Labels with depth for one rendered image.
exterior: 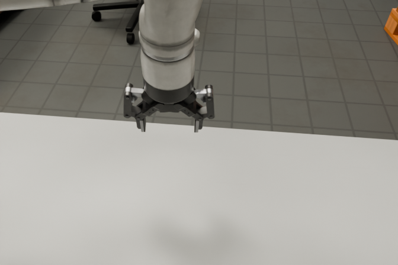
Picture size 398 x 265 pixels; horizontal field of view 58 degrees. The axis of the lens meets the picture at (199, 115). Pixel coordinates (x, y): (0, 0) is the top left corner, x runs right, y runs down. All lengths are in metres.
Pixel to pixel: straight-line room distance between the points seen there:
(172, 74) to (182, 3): 0.12
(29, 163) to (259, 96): 1.38
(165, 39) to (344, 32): 2.26
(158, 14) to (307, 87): 1.74
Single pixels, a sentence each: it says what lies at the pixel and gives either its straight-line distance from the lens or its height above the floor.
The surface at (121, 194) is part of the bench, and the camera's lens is 0.74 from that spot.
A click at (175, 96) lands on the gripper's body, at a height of 0.98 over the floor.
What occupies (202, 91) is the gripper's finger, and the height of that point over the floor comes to 0.95.
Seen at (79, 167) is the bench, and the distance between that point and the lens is 0.81.
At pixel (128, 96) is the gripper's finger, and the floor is 0.95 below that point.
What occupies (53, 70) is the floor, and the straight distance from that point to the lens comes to 2.29.
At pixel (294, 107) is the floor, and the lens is 1.95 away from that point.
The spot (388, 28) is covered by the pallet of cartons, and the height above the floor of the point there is 0.03.
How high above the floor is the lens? 1.32
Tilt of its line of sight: 46 degrees down
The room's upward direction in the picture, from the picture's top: straight up
